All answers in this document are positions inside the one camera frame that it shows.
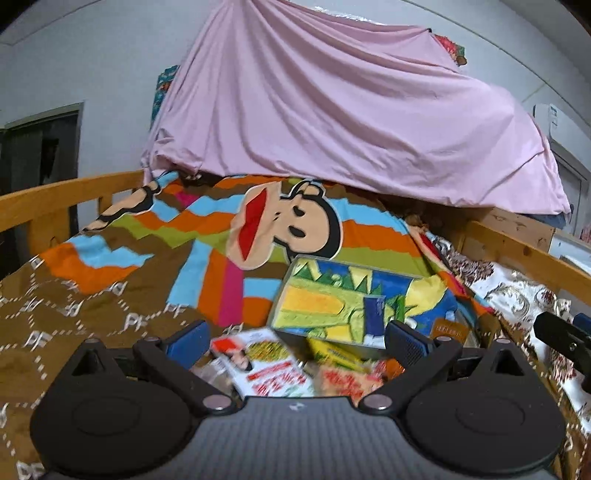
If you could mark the white floral quilt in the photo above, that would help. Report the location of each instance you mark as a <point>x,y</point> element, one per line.
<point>508,286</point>

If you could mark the white door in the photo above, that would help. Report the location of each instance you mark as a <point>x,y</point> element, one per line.
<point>572,184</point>

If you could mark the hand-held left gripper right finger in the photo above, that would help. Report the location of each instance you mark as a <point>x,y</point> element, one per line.
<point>405,344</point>

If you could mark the white air conditioner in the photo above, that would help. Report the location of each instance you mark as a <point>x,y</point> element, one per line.
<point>561,124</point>

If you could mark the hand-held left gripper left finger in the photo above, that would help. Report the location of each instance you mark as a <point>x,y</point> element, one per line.
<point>190,342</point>

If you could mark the crocodile print storage box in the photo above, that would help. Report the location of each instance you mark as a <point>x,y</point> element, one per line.
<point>332,300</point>

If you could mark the pink bed sheet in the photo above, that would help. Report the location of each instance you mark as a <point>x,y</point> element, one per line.
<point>323,106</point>

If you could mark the orange tofu snack packet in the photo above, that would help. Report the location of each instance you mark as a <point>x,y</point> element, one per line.
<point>346,381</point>

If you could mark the yellow snack packet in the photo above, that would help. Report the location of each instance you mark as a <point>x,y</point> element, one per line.
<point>332,350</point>

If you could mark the wooden bed frame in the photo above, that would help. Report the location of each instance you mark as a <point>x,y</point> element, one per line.
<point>41,198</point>

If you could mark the white red snack packet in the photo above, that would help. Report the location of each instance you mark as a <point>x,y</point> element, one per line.
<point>268,364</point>

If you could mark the cartoon monkey printed blanket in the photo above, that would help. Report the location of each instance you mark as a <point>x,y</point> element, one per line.
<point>138,258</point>

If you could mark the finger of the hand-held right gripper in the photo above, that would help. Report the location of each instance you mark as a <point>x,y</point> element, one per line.
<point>565,341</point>

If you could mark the dark window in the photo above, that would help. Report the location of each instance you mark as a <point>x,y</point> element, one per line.
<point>41,147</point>

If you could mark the brown orange snack packet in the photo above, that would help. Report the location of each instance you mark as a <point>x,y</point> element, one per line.
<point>450,328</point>

